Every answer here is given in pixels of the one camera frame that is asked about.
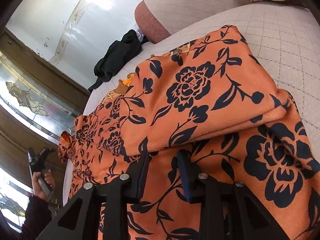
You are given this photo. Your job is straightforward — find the orange floral garment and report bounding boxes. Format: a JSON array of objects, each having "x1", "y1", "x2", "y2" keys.
[{"x1": 58, "y1": 25, "x2": 319, "y2": 239}]

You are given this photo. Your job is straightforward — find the dark sleeve forearm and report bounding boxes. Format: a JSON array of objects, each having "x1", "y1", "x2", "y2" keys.
[{"x1": 18, "y1": 196, "x2": 52, "y2": 240}]

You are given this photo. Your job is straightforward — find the black clothing pile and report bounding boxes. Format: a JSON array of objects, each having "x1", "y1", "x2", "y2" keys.
[{"x1": 88, "y1": 29, "x2": 142, "y2": 92}]

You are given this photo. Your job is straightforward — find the person's left hand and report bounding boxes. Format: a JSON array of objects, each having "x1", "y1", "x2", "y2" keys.
[{"x1": 32, "y1": 169, "x2": 55, "y2": 202}]

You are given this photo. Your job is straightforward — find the brown wooden door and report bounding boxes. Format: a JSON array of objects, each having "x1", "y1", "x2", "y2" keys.
[{"x1": 1, "y1": 29, "x2": 89, "y2": 231}]

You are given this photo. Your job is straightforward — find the pink quilted bolster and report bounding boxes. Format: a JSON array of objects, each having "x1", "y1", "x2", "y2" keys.
[{"x1": 135, "y1": 0, "x2": 250, "y2": 43}]

